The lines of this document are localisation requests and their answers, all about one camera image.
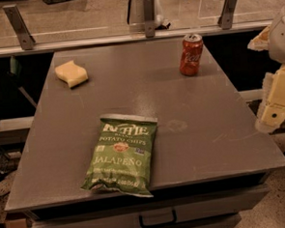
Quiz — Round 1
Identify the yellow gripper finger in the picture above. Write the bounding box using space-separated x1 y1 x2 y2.
247 26 270 52
254 65 285 133

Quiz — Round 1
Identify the yellow sponge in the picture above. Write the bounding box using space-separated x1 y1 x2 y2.
54 60 88 88

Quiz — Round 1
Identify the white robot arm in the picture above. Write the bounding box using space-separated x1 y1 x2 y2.
247 6 285 133

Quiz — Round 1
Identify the red soda can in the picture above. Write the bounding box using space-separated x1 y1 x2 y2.
180 33 203 76

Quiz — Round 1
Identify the green jalapeno chips bag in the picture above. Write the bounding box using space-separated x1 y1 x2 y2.
81 114 157 198

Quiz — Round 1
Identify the metal railing bar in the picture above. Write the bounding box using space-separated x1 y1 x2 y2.
0 20 271 58

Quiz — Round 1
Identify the right metal railing bracket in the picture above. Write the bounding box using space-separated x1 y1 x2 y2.
218 0 238 30

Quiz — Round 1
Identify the metal railing bracket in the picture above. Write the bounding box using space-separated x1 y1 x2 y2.
3 5 36 50
143 0 155 39
218 0 238 30

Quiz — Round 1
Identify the middle metal railing bracket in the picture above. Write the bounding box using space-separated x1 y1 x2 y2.
143 0 155 39

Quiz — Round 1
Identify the grey drawer with black handle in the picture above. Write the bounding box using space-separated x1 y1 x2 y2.
32 184 270 228

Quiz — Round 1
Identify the left metal railing bracket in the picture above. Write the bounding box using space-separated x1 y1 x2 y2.
3 5 36 50

